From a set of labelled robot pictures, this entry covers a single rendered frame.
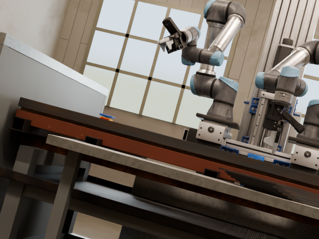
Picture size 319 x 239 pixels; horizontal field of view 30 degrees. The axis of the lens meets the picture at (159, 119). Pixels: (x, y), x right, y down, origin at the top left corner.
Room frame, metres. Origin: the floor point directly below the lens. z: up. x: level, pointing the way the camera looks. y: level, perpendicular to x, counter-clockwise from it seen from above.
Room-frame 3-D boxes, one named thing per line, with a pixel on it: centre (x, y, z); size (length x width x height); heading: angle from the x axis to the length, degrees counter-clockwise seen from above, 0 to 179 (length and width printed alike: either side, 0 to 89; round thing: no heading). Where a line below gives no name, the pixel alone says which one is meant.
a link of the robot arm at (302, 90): (2.51, -0.51, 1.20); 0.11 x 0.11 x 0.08; 55
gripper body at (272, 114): (2.42, -0.46, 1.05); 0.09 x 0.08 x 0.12; 78
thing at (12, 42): (2.79, 0.75, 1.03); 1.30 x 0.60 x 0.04; 168
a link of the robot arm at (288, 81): (2.42, -0.47, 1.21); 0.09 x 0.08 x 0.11; 145
